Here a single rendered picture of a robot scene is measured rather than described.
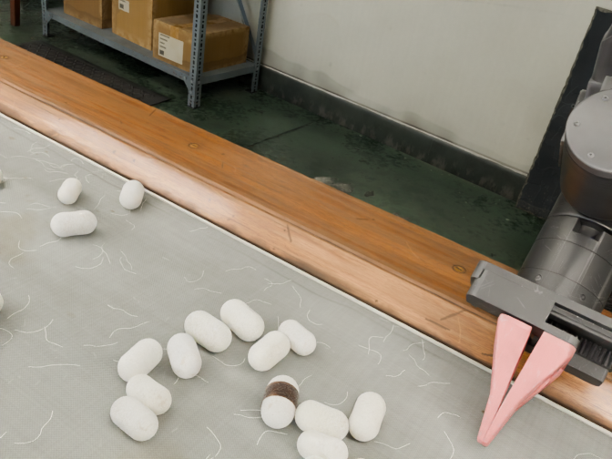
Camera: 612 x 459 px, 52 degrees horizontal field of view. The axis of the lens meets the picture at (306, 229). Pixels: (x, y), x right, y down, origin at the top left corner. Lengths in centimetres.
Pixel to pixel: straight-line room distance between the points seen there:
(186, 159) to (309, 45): 229
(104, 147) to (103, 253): 17
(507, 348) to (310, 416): 13
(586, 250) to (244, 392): 24
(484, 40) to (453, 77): 18
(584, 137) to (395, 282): 20
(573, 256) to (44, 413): 34
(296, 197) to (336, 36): 224
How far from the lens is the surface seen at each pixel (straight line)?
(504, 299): 41
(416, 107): 266
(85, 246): 55
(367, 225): 58
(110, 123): 71
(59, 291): 50
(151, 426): 39
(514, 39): 246
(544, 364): 41
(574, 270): 43
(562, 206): 45
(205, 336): 44
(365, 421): 40
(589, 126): 40
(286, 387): 41
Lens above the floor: 105
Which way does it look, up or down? 32 degrees down
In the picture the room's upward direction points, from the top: 11 degrees clockwise
